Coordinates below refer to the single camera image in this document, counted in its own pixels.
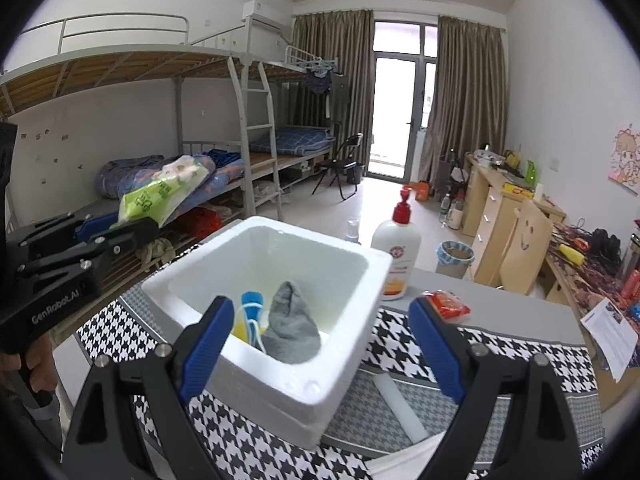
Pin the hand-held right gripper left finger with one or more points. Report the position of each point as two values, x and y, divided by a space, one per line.
207 340

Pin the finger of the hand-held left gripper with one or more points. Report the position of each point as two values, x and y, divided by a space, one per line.
97 225
135 237

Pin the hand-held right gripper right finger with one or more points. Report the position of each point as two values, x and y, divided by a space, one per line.
437 347

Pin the green plastic bag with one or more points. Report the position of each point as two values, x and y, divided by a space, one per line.
160 190

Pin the blue face mask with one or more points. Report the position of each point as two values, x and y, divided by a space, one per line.
252 305

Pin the grey sock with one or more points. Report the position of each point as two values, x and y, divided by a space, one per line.
292 325

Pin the white foam box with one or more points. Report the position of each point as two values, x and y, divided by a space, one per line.
300 395

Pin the person's left forearm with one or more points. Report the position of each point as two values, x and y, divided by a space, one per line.
47 425

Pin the person's left hand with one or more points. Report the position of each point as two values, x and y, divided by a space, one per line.
42 365

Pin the beige cloth bundle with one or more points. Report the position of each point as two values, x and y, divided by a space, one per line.
156 252

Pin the red snack packet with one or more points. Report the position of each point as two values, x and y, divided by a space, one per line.
450 305

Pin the blue orange quilt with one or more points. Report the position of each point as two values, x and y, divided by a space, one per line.
125 175

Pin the houndstooth grey tablecloth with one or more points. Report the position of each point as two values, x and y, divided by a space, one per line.
500 360

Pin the red bag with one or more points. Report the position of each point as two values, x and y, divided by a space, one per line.
202 222

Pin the round trash bin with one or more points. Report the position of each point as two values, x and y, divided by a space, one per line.
455 262

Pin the white lotion pump bottle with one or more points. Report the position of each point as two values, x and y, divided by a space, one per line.
395 260

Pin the wooden smiley chair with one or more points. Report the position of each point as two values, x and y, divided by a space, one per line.
525 250

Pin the light wooden cabinet desk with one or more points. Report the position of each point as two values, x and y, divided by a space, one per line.
492 210

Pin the orange floor bottle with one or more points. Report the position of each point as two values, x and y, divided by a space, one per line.
423 191

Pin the patterned desk cloth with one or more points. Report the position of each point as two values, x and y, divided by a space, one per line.
585 285

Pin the white metal bunk bed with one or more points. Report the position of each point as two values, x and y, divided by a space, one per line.
125 65
300 65

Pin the yellow desk object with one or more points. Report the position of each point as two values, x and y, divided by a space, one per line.
571 254

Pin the white printed papers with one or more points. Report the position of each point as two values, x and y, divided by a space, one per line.
610 330

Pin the blue plaid mattress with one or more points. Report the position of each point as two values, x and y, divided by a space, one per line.
295 140

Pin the black headphones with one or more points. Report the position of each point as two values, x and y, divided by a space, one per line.
606 245

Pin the row of toiletry bottles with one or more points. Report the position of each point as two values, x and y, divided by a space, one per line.
631 280

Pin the black folding chair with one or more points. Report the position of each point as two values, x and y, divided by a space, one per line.
345 160

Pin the glass balcony door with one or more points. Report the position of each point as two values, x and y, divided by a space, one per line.
400 110

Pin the hanging dark clothes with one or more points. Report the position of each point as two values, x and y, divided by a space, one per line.
320 82

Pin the brown curtain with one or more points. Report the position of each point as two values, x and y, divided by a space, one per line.
335 85
465 100

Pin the white air conditioner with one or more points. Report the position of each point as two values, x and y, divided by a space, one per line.
265 14

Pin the white wall socket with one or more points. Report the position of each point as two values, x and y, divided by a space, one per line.
554 163

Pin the pink cartoon wall poster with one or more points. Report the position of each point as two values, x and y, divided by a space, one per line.
625 155

